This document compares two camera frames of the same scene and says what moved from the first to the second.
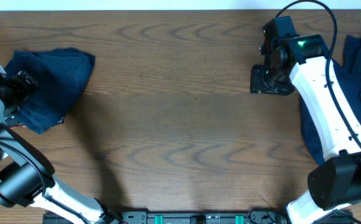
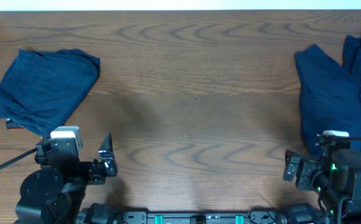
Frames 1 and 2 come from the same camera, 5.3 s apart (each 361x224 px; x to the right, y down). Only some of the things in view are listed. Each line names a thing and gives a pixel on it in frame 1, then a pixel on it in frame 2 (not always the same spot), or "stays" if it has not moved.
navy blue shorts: (61, 74) stays
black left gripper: (23, 91) to (95, 168)
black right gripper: (257, 83) to (308, 167)
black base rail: (200, 216) stays
